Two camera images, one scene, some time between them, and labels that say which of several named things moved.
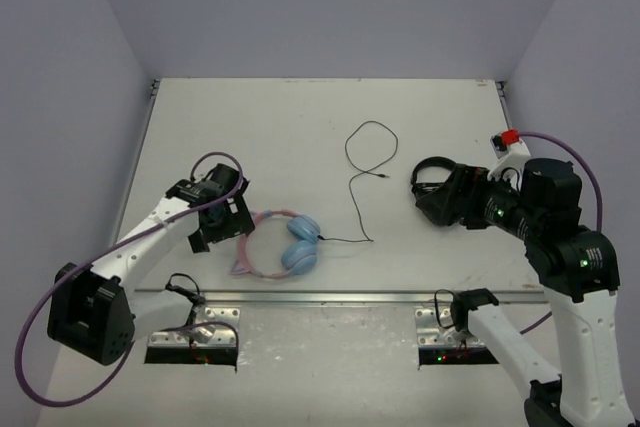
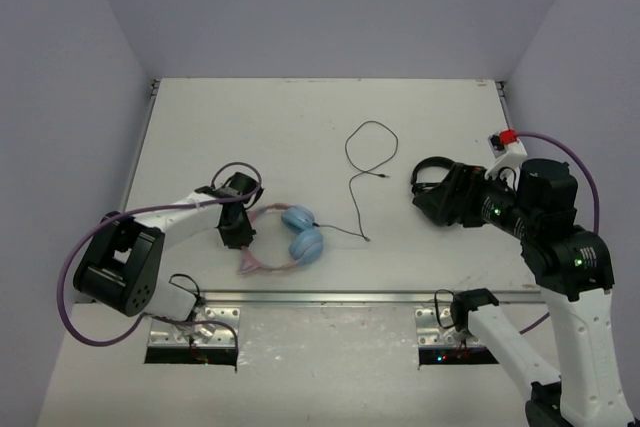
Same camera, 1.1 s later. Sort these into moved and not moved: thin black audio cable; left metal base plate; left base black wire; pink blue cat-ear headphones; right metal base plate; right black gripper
Moved: thin black audio cable; pink blue cat-ear headphones
Not moved: left metal base plate; left base black wire; right metal base plate; right black gripper
